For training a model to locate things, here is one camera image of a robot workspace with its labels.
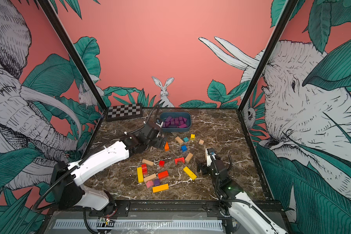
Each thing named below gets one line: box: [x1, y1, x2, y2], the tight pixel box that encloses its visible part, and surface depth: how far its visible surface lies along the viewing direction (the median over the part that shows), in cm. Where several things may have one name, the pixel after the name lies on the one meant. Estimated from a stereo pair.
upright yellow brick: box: [136, 166, 144, 183], surface depth 87 cm
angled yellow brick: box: [182, 166, 198, 181], surface depth 88 cm
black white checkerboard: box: [107, 103, 142, 119], surface depth 118 cm
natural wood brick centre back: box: [175, 136, 184, 146], surface depth 102 cm
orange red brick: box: [157, 170, 169, 180], surface depth 86 cm
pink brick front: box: [145, 180, 154, 189], surface depth 83 cm
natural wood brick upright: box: [184, 152, 194, 163], surface depth 94 cm
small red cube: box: [158, 160, 166, 168], surface depth 92 cm
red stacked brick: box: [141, 163, 148, 176], surface depth 89 cm
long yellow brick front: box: [152, 183, 170, 194], surface depth 81 cm
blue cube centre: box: [180, 144, 188, 153], surface depth 98 cm
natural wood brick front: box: [143, 173, 157, 183], surface depth 85 cm
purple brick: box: [178, 116, 188, 129], surface depth 113 cm
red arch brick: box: [174, 156, 185, 165], surface depth 92 cm
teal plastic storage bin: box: [159, 112, 192, 133], surface depth 113 cm
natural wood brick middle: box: [141, 158, 155, 167], surface depth 92 cm
